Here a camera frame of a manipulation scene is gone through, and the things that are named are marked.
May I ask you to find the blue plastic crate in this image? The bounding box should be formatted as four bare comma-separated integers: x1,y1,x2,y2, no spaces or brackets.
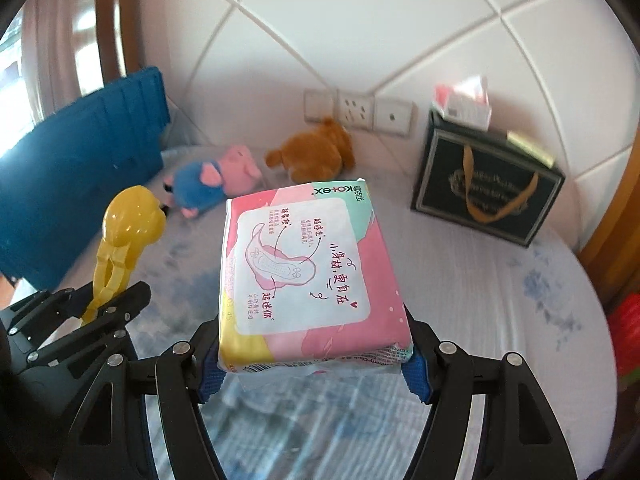
0,66,172,291

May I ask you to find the red and white tissue box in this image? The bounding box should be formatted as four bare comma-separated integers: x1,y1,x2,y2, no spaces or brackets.
431,76,493,128

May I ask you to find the yellow sponge block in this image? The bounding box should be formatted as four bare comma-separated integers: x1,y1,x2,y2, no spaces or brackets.
505,130,557,168

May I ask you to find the blue and pink pig plush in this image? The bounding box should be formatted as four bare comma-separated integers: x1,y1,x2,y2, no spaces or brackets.
161,144,263,221

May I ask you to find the pink pad packet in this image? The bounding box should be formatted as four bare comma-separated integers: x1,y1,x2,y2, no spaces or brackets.
218,177,413,376

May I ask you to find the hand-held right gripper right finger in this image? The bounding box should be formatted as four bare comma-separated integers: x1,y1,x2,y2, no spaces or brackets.
397,305,591,480

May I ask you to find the yellow plastic spoon toy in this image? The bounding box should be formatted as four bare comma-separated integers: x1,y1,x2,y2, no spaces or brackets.
80,185,167,323

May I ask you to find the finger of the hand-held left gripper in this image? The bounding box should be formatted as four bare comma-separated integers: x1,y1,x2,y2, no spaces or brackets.
15,281,152,363
0,287,96,333

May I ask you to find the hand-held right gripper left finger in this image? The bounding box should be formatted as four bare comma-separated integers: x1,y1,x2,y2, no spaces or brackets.
52,317,231,480

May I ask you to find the brown teddy bear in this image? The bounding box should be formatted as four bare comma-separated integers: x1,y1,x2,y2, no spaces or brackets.
264,116,357,184

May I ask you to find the red plastic container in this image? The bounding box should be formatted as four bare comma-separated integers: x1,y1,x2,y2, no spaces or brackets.
607,292,640,391

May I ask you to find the black gift bag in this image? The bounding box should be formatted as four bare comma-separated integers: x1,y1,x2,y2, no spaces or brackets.
410,107,566,249

